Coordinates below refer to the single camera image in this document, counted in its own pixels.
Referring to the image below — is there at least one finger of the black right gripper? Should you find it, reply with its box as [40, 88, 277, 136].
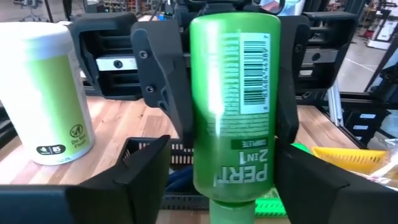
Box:
[275, 14, 312, 146]
[130, 20, 195, 147]

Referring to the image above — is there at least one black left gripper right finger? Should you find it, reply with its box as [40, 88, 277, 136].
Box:
[275, 142, 398, 224]

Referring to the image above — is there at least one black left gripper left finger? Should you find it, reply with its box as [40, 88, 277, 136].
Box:
[0, 134, 171, 224]

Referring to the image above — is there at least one green travel bottle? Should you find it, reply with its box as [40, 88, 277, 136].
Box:
[189, 11, 282, 224]

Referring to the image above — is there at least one yellow slotted plastic basket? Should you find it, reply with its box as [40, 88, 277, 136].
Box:
[310, 146, 389, 175]

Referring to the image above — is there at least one green slotted plastic basket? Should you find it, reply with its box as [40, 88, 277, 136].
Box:
[254, 142, 313, 218]

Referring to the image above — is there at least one green white wipes canister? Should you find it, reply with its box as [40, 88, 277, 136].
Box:
[0, 21, 96, 166]

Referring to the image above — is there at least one person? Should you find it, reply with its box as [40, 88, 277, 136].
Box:
[261, 0, 307, 16]

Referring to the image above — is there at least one black slotted plastic basket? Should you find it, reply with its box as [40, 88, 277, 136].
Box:
[123, 136, 210, 211]

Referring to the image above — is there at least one silver aluminium bracket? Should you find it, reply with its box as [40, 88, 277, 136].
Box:
[326, 79, 343, 127]

